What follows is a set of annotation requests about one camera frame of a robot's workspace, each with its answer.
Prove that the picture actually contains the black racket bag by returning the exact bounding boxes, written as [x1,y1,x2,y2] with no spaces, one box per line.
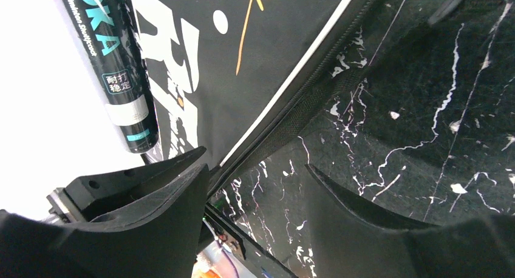
[127,0,381,191]

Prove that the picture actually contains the black shuttlecock tube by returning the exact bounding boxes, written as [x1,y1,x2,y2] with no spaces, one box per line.
[54,0,159,154]

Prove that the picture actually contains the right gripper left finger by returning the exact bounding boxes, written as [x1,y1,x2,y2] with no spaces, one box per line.
[1,147,210,277]

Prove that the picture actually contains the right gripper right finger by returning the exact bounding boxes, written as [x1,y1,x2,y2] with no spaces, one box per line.
[305,164,514,277]

